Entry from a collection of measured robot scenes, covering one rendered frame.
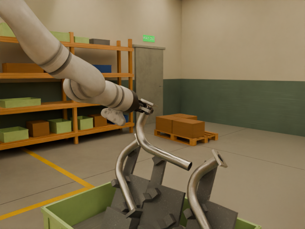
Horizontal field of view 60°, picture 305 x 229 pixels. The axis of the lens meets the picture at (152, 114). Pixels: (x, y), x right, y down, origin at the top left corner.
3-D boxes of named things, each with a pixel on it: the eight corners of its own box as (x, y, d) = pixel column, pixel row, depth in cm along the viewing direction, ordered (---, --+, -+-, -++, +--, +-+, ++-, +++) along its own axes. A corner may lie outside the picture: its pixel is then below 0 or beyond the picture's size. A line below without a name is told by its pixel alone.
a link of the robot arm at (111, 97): (98, 111, 78) (123, 105, 74) (58, 99, 65) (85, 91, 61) (97, 88, 80) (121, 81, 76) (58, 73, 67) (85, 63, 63)
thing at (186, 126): (154, 135, 612) (154, 116, 605) (178, 130, 663) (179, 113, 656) (192, 146, 521) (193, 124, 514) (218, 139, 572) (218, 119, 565)
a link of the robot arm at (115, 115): (103, 116, 84) (89, 112, 78) (117, 83, 83) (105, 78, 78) (123, 127, 79) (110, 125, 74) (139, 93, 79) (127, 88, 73)
